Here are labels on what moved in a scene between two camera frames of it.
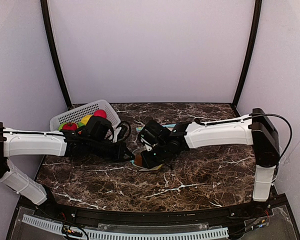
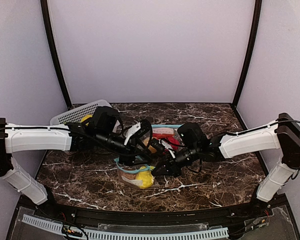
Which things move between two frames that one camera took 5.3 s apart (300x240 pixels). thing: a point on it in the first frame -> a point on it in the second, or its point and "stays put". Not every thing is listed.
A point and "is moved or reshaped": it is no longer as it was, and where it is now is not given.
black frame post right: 258,14 stays put
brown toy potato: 138,160 is moved or reshaped
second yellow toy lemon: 85,119 stays put
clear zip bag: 136,160 is moved or reshaped
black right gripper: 151,161 -> 172,162
